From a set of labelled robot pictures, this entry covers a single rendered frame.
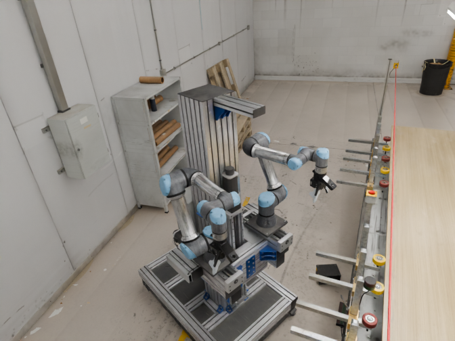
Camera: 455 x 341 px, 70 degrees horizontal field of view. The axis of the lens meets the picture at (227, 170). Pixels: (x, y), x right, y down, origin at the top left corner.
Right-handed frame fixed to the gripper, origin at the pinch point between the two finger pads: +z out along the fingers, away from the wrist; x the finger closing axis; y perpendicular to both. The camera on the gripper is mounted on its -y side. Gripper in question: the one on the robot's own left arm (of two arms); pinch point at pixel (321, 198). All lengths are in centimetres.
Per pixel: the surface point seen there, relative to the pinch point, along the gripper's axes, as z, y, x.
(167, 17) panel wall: -86, 342, -115
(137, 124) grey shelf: 7, 236, 9
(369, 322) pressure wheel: 41, -56, 30
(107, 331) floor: 132, 117, 131
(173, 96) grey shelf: 4, 279, -68
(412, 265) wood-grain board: 42, -55, -28
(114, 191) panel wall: 82, 245, 52
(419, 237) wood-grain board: 42, -47, -58
